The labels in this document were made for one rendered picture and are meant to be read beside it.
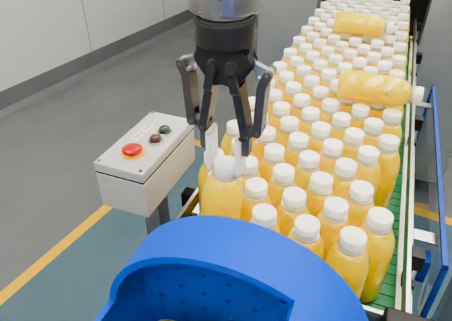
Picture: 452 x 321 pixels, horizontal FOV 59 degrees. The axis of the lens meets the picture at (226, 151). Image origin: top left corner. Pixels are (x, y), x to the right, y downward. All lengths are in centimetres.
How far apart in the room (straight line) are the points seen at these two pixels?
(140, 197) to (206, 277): 29
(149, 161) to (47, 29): 308
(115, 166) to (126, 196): 6
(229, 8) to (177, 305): 36
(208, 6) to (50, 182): 225
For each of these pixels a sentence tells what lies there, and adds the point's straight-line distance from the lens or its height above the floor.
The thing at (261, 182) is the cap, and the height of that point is 108.
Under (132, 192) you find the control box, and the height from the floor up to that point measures 105.
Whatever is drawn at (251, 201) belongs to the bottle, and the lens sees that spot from 69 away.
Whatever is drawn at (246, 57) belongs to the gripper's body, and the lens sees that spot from 51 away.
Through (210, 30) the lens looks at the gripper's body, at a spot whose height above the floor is 136.
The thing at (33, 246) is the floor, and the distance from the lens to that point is 226.
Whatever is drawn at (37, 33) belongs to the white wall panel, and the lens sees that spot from 368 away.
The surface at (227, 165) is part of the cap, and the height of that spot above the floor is 115.
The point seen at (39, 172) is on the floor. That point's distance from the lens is 274.
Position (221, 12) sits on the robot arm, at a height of 139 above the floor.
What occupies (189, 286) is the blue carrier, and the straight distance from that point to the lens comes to 51.
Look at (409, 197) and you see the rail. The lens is 89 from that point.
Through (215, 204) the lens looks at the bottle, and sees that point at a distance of 62.
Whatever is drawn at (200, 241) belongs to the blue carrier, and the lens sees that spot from 39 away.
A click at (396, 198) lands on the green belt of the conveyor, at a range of 101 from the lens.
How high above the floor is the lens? 151
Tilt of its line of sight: 34 degrees down
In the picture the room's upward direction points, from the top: straight up
